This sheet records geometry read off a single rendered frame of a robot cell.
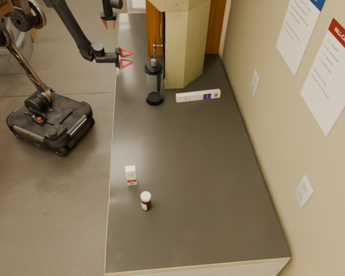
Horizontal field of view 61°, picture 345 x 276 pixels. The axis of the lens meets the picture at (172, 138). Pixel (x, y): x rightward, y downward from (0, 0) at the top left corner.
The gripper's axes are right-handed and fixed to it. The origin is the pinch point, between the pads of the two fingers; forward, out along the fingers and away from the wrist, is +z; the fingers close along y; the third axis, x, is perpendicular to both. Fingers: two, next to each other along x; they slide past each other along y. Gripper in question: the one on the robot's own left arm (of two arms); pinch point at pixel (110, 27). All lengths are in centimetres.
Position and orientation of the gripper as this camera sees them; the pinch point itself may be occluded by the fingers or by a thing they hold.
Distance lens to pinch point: 210.7
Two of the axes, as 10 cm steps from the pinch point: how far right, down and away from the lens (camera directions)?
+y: 10.0, -0.6, 0.8
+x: -1.0, -7.3, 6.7
